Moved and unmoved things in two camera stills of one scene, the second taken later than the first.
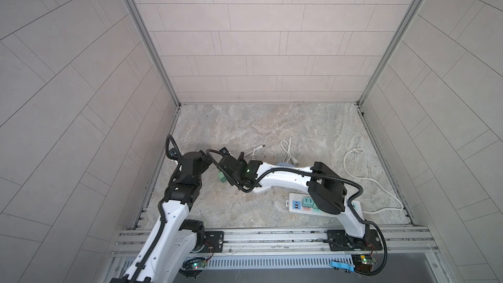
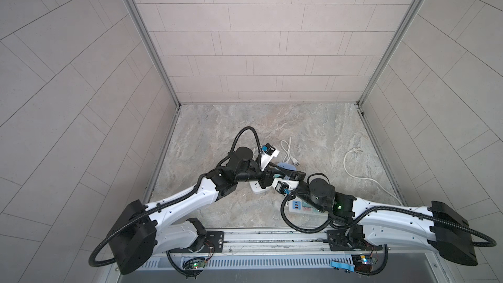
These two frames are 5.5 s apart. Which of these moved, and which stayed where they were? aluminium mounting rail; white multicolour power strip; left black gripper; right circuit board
Moved: left black gripper
Stayed: right circuit board; white multicolour power strip; aluminium mounting rail
